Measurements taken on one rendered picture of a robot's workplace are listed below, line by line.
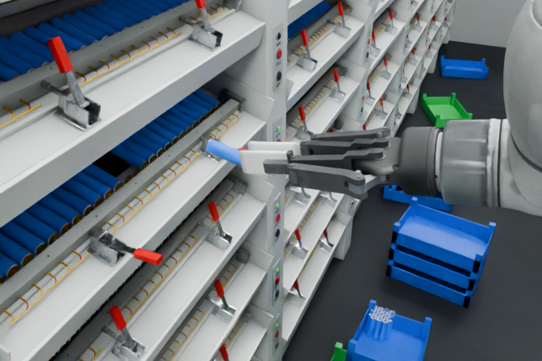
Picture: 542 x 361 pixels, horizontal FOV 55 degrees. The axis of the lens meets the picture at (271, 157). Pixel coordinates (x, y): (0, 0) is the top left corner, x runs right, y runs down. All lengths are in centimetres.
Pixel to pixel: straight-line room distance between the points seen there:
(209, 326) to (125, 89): 58
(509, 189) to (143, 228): 45
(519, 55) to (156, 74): 45
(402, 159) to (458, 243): 144
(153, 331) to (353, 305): 115
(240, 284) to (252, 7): 58
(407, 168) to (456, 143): 5
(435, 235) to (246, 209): 107
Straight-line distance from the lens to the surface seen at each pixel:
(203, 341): 106
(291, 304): 163
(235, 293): 114
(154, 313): 86
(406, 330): 184
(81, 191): 74
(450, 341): 187
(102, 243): 67
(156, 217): 74
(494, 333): 194
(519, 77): 39
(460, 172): 54
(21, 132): 57
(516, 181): 53
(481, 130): 55
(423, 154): 55
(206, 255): 95
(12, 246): 67
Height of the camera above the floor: 137
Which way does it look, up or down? 31 degrees down
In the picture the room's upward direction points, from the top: straight up
